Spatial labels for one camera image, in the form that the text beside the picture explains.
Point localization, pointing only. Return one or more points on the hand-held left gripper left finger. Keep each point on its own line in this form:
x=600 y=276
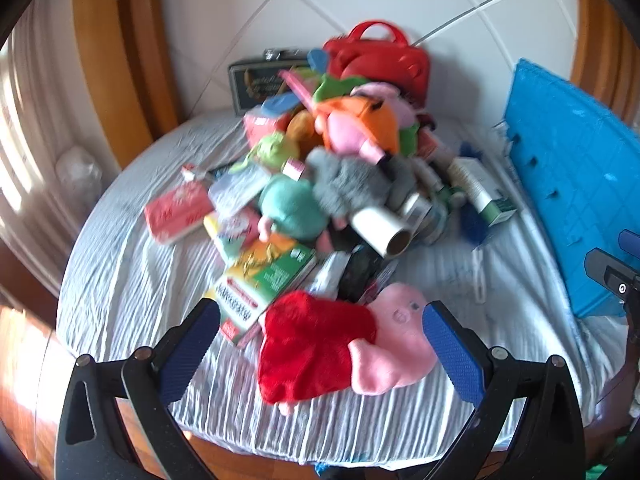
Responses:
x=190 y=350

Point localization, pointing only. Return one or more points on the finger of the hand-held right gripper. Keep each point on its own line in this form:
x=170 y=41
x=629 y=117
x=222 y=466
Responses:
x=607 y=272
x=630 y=245

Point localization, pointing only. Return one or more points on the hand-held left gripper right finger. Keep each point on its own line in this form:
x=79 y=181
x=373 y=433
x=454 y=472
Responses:
x=452 y=355

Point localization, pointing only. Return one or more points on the blue plastic folding crate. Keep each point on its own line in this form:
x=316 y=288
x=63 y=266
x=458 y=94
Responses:
x=565 y=160

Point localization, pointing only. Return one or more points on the white paper roll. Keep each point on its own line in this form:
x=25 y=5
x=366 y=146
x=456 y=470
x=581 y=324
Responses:
x=375 y=230

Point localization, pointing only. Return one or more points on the green yellow carton box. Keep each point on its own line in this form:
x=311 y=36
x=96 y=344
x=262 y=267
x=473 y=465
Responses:
x=275 y=270

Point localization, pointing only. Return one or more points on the pink pig plush red dress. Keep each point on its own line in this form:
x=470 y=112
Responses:
x=310 y=350

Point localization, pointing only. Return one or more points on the black flat gadget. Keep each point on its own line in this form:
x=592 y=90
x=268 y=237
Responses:
x=360 y=275

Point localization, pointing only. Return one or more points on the silver can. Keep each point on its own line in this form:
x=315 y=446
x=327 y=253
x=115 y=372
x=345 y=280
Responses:
x=425 y=220

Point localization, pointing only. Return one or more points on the pink flat tissue packet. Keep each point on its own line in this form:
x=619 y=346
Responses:
x=177 y=210

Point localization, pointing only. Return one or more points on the white green carton box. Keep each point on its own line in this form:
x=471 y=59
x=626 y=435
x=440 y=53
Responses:
x=480 y=190

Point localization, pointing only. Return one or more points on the clear plastic packet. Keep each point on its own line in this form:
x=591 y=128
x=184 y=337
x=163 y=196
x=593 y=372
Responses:
x=237 y=190

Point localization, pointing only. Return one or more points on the teal plush toy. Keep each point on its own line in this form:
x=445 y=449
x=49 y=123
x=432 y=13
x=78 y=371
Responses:
x=292 y=207

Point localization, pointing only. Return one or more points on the grey plush toy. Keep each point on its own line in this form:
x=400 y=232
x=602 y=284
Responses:
x=350 y=180

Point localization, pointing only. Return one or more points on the clear plastic bag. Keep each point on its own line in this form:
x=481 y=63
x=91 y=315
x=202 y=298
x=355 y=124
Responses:
x=77 y=175

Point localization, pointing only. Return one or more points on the small green plush toy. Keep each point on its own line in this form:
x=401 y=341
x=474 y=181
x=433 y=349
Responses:
x=275 y=150

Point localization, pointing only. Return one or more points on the pink soft tissue pack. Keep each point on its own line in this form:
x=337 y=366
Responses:
x=265 y=127

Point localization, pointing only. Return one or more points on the pig plush orange dress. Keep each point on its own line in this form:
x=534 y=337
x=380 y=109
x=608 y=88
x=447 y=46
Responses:
x=360 y=120

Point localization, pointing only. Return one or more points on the blue plastic paddle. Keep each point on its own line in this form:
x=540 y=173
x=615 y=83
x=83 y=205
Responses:
x=280 y=102
x=317 y=60

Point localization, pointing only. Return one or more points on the ribbed translucent panel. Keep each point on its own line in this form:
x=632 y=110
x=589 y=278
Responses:
x=35 y=135

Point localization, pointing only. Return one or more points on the pink plush toy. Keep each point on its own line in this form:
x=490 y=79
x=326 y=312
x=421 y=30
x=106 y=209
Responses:
x=385 y=97

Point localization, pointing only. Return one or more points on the black gift box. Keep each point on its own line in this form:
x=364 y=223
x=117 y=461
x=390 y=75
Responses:
x=255 y=82

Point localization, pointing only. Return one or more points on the pink plastic stick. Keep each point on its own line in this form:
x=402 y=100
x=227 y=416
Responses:
x=297 y=85

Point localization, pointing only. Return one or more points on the red toy suitcase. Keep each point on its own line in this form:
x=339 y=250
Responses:
x=380 y=60

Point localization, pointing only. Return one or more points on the wooden wall trim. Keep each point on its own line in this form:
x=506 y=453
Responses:
x=120 y=60
x=600 y=35

